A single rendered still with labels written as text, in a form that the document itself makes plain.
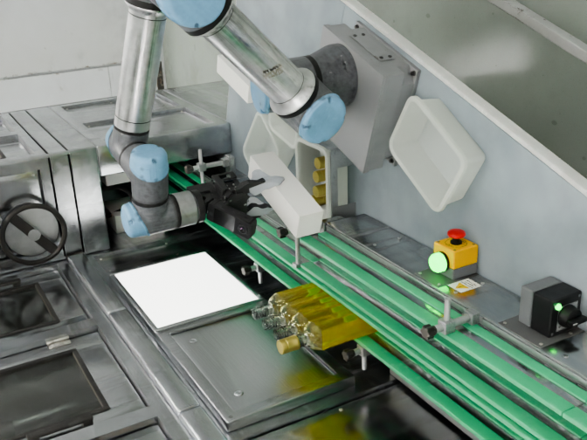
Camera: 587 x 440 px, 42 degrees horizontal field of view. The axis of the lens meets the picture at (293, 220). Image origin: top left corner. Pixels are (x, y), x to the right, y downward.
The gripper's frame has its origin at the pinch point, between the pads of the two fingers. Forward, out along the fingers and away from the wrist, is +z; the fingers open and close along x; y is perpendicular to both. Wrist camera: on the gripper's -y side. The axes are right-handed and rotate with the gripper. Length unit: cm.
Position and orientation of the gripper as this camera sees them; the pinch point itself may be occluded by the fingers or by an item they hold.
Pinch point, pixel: (279, 194)
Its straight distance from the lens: 173.0
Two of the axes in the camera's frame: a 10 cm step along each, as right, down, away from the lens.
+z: 8.7, -2.1, 4.4
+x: -1.2, 7.7, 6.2
